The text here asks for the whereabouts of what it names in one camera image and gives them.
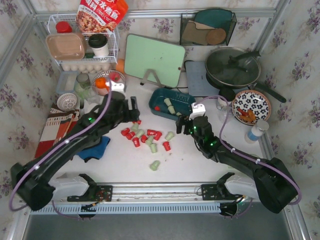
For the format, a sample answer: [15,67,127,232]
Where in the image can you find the black frying pan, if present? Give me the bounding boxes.
[205,47,287,104]

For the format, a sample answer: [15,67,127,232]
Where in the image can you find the white bottle blue label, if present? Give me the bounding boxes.
[244,119,270,144]

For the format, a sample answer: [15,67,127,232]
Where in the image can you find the grey induction cooker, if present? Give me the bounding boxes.
[184,60,219,97]

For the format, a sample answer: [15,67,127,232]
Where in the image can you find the green cutting board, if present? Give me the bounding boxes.
[124,34,186,88]

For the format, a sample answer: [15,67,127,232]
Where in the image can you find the red apple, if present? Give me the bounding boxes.
[108,71,121,83]

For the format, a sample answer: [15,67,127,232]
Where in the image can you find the green glass jar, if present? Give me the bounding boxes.
[73,73,91,99]

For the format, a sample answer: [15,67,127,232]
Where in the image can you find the clear plastic cup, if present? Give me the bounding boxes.
[219,106,235,122]

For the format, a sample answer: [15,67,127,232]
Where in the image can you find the small white basket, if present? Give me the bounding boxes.
[56,93,78,112]

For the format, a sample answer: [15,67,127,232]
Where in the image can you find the green capsule bottom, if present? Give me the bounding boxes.
[149,160,161,171]

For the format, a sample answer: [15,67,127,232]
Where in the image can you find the orange fruit left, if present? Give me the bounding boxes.
[95,77,108,89]

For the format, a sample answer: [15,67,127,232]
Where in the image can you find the teal plastic storage basket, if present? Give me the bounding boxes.
[148,88,196,121]

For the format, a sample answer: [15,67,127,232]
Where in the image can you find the green capsule beside basket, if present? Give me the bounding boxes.
[165,131,175,141]

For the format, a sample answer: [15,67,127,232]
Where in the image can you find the fruit bowl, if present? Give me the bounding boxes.
[91,70,126,96]

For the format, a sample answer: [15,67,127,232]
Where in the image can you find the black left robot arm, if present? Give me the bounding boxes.
[9,89,140,212]

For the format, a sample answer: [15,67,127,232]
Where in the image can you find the paper coffee cup black lid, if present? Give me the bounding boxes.
[216,87,236,110]

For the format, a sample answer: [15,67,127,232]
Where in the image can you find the orange sponge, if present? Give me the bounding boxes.
[115,59,125,74]

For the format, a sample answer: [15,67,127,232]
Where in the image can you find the blue cloth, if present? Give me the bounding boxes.
[76,136,111,163]

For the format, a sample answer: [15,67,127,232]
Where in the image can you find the metal cutting board stand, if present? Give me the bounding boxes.
[140,69,164,88]

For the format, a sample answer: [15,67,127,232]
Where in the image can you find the clear storage box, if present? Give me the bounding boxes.
[55,71,79,95]

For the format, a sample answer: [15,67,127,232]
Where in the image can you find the carrot pieces on plate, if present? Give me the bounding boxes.
[236,107,256,123]

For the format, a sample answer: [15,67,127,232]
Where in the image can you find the egg tray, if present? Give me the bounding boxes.
[61,62,113,74]

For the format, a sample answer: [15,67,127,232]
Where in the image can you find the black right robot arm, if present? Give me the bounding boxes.
[176,113,302,214]

